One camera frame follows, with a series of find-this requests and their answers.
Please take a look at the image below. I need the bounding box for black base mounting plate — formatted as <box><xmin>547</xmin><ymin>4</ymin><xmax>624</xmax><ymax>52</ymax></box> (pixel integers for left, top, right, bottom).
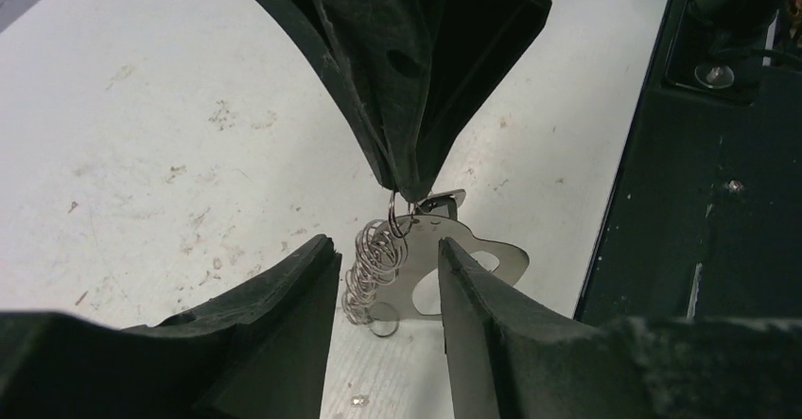
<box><xmin>574</xmin><ymin>0</ymin><xmax>801</xmax><ymax>324</ymax></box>

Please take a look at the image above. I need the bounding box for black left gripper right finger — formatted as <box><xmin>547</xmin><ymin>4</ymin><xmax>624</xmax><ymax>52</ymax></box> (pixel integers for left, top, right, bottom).
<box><xmin>438</xmin><ymin>238</ymin><xmax>801</xmax><ymax>418</ymax></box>

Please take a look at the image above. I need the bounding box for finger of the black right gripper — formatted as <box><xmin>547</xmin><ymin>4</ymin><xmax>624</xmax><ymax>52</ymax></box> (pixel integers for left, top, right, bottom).
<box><xmin>255</xmin><ymin>0</ymin><xmax>436</xmax><ymax>201</ymax></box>
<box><xmin>410</xmin><ymin>0</ymin><xmax>551</xmax><ymax>201</ymax></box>

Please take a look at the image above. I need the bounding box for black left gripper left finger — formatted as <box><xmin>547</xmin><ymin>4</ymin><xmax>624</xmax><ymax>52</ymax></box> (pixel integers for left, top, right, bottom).
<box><xmin>1</xmin><ymin>235</ymin><xmax>341</xmax><ymax>418</ymax></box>

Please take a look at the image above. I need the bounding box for silver carabiner keyring with rings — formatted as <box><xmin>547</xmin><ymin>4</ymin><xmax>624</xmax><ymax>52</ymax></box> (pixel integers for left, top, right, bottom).
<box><xmin>340</xmin><ymin>189</ymin><xmax>530</xmax><ymax>338</ymax></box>

